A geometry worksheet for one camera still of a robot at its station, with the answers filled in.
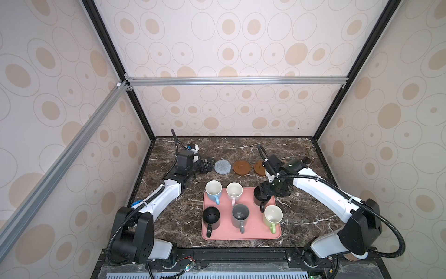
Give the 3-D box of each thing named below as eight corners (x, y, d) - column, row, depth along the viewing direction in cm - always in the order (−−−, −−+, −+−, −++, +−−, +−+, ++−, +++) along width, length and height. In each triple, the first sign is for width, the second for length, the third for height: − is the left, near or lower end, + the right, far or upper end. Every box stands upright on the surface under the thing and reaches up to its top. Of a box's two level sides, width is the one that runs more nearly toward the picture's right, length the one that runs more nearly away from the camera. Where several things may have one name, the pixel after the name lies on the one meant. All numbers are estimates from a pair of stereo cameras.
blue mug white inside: (205, 208, 89) (203, 200, 81) (207, 189, 96) (205, 179, 88) (221, 208, 89) (221, 200, 81) (222, 189, 96) (221, 179, 88)
